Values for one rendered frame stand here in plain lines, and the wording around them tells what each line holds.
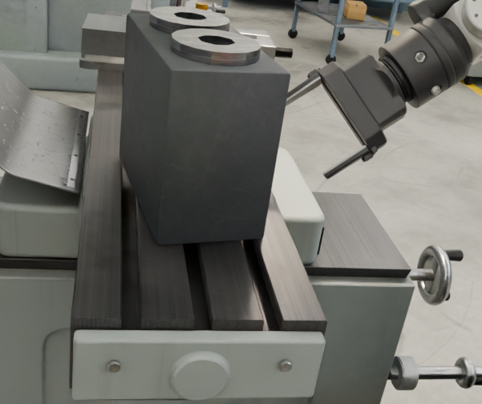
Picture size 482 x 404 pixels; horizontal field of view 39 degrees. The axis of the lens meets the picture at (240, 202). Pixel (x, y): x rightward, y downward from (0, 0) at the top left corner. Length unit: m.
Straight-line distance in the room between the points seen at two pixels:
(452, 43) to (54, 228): 0.59
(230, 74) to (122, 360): 0.27
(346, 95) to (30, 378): 0.68
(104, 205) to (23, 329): 0.39
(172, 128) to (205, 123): 0.03
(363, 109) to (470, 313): 1.78
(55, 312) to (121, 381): 0.47
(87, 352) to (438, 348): 1.81
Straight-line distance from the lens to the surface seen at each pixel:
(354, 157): 0.82
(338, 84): 0.83
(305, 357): 0.63
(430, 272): 1.34
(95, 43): 1.24
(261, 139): 0.67
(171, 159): 0.65
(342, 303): 1.13
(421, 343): 2.31
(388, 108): 0.83
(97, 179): 0.83
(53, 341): 1.12
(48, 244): 1.02
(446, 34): 0.84
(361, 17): 5.53
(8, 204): 1.00
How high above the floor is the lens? 1.31
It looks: 27 degrees down
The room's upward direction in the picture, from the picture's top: 8 degrees clockwise
